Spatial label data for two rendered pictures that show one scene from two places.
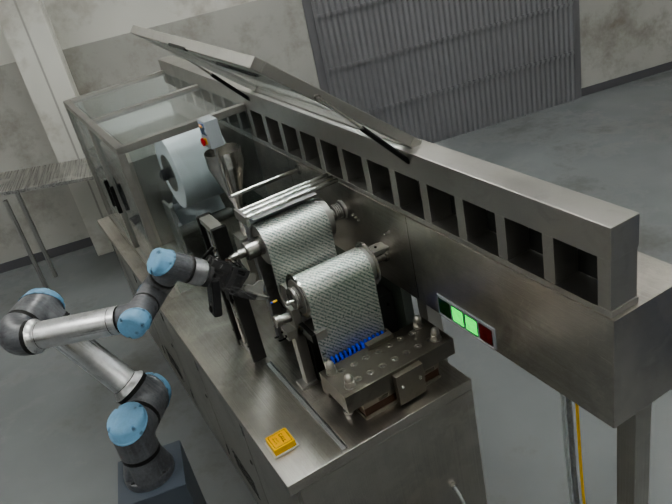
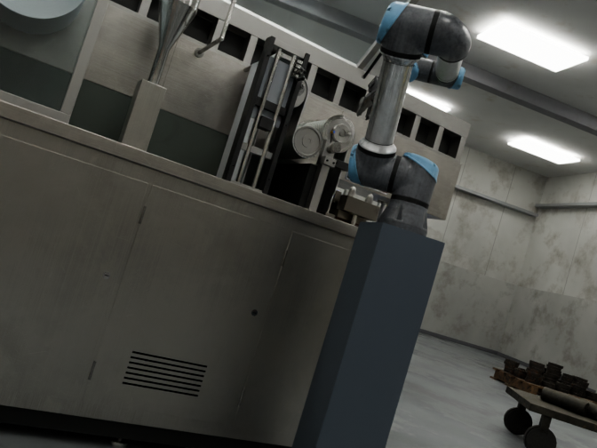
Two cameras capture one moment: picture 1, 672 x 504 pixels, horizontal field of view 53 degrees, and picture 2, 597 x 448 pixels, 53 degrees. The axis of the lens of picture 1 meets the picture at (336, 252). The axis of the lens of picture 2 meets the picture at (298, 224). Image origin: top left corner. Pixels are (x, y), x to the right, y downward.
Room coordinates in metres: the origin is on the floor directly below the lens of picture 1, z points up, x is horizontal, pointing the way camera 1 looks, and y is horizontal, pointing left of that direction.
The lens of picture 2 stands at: (1.92, 2.45, 0.73)
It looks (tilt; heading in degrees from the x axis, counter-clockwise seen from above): 3 degrees up; 268
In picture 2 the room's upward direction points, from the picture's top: 17 degrees clockwise
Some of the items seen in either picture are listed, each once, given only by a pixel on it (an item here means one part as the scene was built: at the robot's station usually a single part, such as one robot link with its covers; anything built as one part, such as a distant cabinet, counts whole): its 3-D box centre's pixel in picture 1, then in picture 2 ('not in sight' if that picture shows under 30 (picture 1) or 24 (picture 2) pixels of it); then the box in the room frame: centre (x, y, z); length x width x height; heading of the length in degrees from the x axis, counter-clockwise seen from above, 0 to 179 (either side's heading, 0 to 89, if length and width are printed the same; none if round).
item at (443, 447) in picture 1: (258, 357); (20, 270); (2.67, 0.48, 0.43); 2.52 x 0.64 x 0.86; 24
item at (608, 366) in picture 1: (320, 180); (159, 75); (2.57, 0.00, 1.29); 3.10 x 0.28 x 0.30; 24
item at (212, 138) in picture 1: (208, 132); not in sight; (2.31, 0.34, 1.66); 0.07 x 0.07 x 0.10; 26
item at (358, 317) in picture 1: (349, 323); (327, 172); (1.78, 0.01, 1.11); 0.23 x 0.01 x 0.18; 114
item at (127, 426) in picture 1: (132, 430); (414, 178); (1.57, 0.69, 1.07); 0.13 x 0.12 x 0.14; 167
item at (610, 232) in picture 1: (289, 124); (183, 11); (2.54, 0.06, 1.55); 3.08 x 0.08 x 0.23; 24
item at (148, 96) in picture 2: (245, 229); (153, 81); (2.49, 0.34, 1.19); 0.14 x 0.14 x 0.57
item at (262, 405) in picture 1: (229, 279); (65, 139); (2.67, 0.49, 0.88); 2.52 x 0.66 x 0.04; 24
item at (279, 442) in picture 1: (280, 441); not in sight; (1.55, 0.29, 0.91); 0.07 x 0.07 x 0.02; 24
